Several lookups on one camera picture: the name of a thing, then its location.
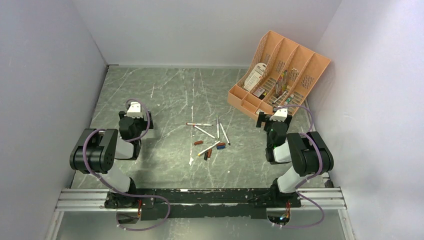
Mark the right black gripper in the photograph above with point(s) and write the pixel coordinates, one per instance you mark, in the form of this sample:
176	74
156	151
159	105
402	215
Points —
264	118

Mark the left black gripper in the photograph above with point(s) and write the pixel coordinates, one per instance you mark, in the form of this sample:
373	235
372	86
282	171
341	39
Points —
144	123

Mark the white pen black tip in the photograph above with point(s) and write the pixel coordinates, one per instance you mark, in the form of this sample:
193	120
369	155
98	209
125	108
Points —
224	134

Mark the dark red pen cap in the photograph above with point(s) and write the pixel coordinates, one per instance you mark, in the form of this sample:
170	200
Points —
209	153

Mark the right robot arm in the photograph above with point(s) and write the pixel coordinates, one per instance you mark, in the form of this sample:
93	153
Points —
307	152

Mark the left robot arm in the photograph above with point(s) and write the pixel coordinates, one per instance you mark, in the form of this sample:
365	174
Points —
103	147

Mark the markers in organizer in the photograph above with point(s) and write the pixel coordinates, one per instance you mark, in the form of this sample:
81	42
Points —
281	90

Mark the orange plastic desk organizer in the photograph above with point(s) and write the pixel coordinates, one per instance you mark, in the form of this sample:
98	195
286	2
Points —
279	53

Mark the white product card package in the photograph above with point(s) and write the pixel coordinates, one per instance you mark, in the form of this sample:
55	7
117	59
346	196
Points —
254	76

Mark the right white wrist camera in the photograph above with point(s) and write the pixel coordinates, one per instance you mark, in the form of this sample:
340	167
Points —
280	115

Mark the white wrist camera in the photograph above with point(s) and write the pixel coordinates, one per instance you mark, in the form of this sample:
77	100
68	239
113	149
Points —
280	115
135	110

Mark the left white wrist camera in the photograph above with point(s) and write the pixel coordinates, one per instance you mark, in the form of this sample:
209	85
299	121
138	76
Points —
135	110

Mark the aluminium rail frame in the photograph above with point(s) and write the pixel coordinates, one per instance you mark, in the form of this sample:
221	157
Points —
92	200

